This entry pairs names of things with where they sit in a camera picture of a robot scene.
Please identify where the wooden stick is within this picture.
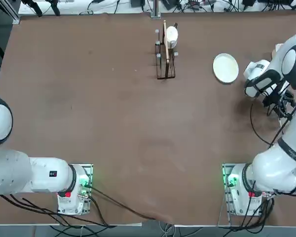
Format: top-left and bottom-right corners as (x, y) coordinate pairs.
(163, 20), (170, 62)

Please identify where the long black base cable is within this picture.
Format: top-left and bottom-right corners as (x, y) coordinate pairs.
(88, 186), (174, 223)

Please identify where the black base cable bundle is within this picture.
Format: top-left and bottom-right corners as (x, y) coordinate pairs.
(0, 194), (114, 227)

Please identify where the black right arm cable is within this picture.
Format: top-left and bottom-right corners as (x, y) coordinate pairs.
(244, 78), (296, 146)

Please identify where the aluminium middle post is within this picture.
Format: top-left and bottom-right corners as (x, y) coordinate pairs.
(150, 0), (161, 19)

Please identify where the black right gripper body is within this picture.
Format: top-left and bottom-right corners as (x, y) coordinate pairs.
(262, 81), (291, 108)

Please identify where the white round plate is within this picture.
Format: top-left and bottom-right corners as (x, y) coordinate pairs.
(213, 53), (239, 83)

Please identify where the white mug black handle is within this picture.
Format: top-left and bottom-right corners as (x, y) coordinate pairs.
(163, 25), (180, 49)

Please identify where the black wire rack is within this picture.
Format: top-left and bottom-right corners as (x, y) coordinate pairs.
(153, 22), (180, 80)

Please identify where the black tripod leg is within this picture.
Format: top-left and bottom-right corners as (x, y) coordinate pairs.
(21, 0), (44, 17)
(46, 0), (61, 16)

